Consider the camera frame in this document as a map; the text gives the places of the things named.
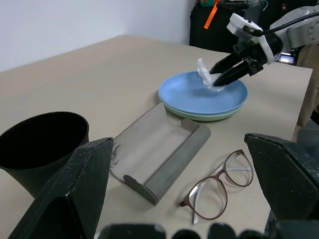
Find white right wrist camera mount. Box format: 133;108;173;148
226;12;275;65

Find pale green plate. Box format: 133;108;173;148
158;92;249;122

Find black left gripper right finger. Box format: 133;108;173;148
244;132;319;225

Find orange tag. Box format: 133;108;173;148
203;3;219;29

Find black plastic cup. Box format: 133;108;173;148
0;111;90;200

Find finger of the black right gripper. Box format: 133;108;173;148
209;52;244;75
212;62;252;87

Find blue plate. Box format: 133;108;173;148
158;71;249;116

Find black hard case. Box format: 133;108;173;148
189;0;282;54

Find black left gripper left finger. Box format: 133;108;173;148
9;136;114;239

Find grey rectangular block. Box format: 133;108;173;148
109;101;212;206

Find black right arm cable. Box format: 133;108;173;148
243;11;319;38

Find brown frame eyeglasses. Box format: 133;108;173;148
178;149;254;225

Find white paper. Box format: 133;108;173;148
195;58;226;93

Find tan trouser leg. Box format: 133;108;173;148
296;44;319;125

